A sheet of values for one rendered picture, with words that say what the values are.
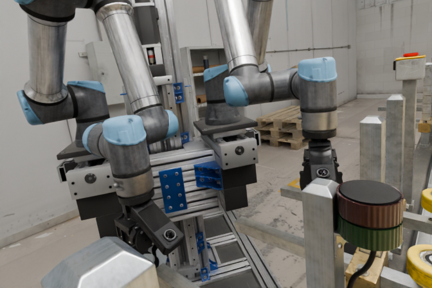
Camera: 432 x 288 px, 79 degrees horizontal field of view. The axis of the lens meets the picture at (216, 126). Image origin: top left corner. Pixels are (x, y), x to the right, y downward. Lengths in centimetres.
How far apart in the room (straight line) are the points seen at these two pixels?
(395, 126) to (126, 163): 64
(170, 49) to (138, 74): 52
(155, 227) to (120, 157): 15
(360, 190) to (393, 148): 50
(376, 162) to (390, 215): 26
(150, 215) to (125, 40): 42
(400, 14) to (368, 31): 79
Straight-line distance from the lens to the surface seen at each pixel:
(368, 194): 31
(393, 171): 83
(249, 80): 62
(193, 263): 139
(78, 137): 106
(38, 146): 285
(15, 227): 300
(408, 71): 101
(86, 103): 101
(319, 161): 57
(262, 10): 91
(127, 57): 69
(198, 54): 365
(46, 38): 81
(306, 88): 58
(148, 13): 111
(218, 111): 102
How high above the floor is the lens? 125
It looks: 12 degrees down
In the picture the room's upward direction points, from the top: 7 degrees counter-clockwise
